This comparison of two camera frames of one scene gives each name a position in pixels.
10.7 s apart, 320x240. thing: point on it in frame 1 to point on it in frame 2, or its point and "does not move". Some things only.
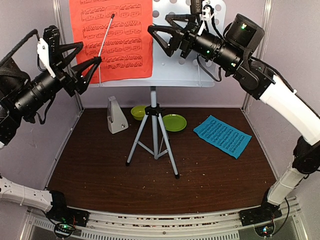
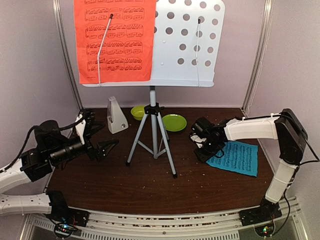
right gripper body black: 226,54 to 210,149
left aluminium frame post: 60,26 does not move
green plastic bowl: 138,112 does not move
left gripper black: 70,83 to 92,153
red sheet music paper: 117,31 does not move
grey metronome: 116,120 does not move
